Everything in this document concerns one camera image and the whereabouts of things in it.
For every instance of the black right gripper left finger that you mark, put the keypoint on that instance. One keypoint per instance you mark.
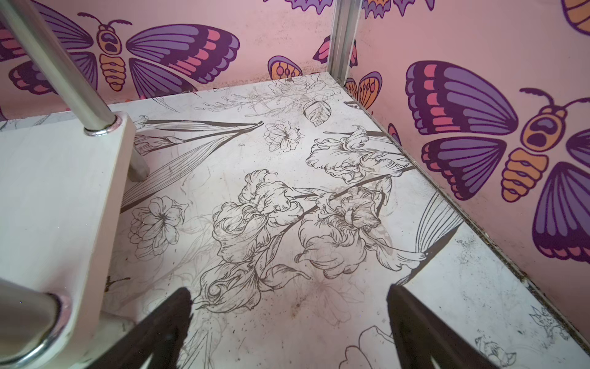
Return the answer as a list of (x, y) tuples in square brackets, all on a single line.
[(157, 340)]

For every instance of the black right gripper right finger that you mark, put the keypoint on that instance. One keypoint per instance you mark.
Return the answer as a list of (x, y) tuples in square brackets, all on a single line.
[(423, 340)]

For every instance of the white two-tier shelf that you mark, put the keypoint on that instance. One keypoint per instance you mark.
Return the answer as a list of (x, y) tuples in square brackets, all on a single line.
[(61, 192)]

